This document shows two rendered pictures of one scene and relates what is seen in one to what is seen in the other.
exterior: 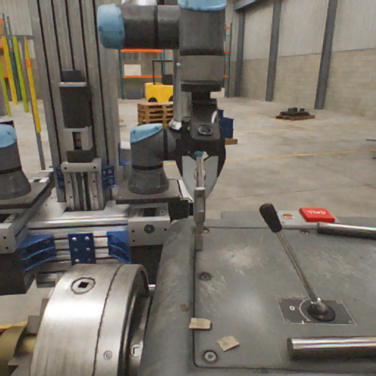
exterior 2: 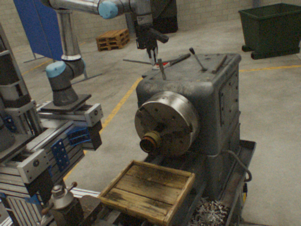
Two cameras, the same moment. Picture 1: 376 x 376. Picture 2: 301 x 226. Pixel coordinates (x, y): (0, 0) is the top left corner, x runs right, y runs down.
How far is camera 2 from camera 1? 1.19 m
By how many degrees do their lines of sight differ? 53
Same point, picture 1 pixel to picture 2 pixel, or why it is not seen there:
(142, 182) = (70, 95)
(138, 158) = (63, 83)
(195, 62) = (149, 17)
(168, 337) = (199, 84)
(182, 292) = (184, 82)
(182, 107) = (73, 46)
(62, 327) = (176, 104)
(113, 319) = (180, 97)
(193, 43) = (148, 10)
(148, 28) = (122, 8)
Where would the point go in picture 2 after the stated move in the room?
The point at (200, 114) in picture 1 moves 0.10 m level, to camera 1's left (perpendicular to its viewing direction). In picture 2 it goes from (156, 33) to (147, 37)
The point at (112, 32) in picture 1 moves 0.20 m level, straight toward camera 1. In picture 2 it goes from (114, 12) to (157, 6)
